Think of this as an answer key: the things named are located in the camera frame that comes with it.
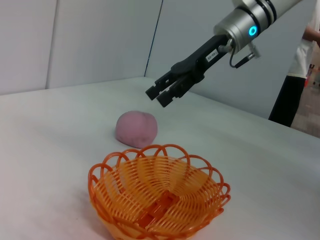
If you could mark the pink toy peach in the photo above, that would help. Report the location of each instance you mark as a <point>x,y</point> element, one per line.
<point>136,128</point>

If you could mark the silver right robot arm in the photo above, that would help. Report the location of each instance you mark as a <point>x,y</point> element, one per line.
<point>250,15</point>

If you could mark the person in white shirt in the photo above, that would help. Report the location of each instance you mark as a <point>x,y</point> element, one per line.
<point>287,100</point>

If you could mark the orange woven plastic basket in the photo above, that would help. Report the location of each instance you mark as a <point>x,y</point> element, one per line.
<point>162,200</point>

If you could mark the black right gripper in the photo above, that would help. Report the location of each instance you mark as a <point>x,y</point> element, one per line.
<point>197,65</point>

